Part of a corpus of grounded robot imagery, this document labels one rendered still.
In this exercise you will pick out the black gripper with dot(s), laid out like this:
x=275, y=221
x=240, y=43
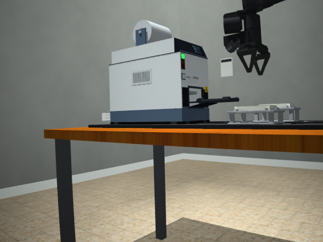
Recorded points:
x=252, y=47

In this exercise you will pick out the white cylinder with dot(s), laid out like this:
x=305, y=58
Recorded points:
x=154, y=32

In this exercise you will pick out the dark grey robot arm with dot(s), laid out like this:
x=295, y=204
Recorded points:
x=233, y=22

